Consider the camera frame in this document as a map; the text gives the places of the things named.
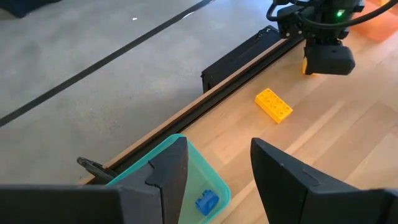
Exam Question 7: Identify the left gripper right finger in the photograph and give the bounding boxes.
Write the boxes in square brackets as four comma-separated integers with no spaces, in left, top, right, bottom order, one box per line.
[251,137,398,224]

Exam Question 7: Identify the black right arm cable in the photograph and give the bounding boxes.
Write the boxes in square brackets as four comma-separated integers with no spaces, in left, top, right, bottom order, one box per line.
[266,0,398,30]

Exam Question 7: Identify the small blue toy block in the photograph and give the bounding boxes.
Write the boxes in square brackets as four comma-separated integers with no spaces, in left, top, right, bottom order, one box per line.
[195,189,220,217]

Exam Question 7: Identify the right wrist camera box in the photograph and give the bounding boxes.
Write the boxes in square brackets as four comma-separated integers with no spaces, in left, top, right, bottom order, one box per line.
[303,39,356,77]

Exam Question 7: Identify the orange translucent plastic bin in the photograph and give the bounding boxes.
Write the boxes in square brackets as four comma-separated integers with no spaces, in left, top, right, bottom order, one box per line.
[351,0,398,43]

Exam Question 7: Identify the green translucent plastic bin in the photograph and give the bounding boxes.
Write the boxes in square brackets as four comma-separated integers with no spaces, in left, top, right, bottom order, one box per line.
[105,133,232,224]

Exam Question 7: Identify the black aluminium table frame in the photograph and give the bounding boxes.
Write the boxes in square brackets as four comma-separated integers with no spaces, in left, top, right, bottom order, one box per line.
[76,24,307,187]

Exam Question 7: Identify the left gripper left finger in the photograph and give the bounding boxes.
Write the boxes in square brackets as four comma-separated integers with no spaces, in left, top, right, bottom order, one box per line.
[106,136,190,224]

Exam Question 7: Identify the dark blue floor object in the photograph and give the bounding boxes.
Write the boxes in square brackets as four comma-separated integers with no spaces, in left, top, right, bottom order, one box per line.
[0,0,62,19]

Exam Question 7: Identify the long yellow toy block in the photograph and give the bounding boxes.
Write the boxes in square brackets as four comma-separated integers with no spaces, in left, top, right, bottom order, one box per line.
[254,88,294,124]

